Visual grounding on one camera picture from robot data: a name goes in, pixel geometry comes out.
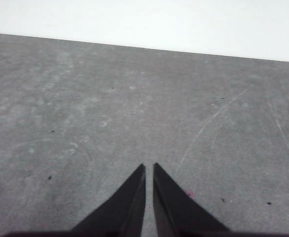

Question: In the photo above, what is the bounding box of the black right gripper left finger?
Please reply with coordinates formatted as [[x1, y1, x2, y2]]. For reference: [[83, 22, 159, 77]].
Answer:
[[71, 163, 146, 233]]

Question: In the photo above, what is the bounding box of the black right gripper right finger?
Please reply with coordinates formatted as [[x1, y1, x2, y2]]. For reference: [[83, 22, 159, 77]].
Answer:
[[152, 162, 232, 233]]

